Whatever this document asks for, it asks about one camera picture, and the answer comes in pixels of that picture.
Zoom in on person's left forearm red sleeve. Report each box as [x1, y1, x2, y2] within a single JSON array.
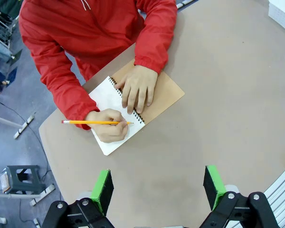
[[134, 0, 178, 75]]

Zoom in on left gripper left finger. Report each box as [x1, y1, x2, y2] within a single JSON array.
[[41, 170, 115, 228]]

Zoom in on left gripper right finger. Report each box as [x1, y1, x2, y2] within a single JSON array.
[[199, 165, 280, 228]]

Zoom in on grey metal rack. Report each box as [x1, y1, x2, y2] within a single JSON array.
[[0, 7, 22, 63]]

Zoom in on person's left hand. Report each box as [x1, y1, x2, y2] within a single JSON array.
[[114, 64, 159, 114]]

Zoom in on person's torso in red jacket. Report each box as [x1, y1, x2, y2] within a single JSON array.
[[19, 0, 149, 81]]

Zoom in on white table leg with foot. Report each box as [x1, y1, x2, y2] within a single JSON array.
[[0, 184, 56, 207], [0, 113, 36, 140]]

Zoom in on spiral notebook with brown cover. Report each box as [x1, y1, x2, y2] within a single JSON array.
[[88, 58, 185, 156]]

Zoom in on person's right hand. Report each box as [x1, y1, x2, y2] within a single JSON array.
[[85, 108, 129, 143]]

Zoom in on yellow pencil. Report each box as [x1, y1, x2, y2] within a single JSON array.
[[61, 120, 134, 126]]

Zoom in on grey aluminium frame rails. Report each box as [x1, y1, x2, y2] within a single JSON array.
[[263, 159, 285, 228]]

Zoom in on white perforated plastic basket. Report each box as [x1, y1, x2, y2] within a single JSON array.
[[267, 0, 285, 38]]

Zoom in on grey plastic stool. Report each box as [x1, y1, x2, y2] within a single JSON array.
[[0, 165, 46, 195]]

